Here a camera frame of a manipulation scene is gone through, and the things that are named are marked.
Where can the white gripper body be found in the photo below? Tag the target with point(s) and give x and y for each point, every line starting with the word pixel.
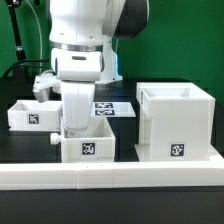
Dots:
pixel 77 72

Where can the white front drawer box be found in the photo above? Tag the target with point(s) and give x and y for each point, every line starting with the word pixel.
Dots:
pixel 95 144

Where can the white drawer box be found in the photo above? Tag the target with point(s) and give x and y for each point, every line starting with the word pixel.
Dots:
pixel 30 115
pixel 95 144

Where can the white drawer cabinet frame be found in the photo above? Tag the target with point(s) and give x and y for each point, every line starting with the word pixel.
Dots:
pixel 175 122

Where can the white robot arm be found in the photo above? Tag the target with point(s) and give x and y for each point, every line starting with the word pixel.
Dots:
pixel 77 32

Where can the white rear drawer box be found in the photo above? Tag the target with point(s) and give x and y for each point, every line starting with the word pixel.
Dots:
pixel 30 115

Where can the marker tag sheet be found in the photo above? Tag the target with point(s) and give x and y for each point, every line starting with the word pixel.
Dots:
pixel 113 109

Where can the white L-shaped fence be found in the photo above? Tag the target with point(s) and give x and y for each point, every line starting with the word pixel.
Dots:
pixel 110 175

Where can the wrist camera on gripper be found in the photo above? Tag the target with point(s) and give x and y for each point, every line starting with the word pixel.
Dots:
pixel 43 83

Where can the black camera stand pole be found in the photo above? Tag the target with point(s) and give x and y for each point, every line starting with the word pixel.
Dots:
pixel 18 68

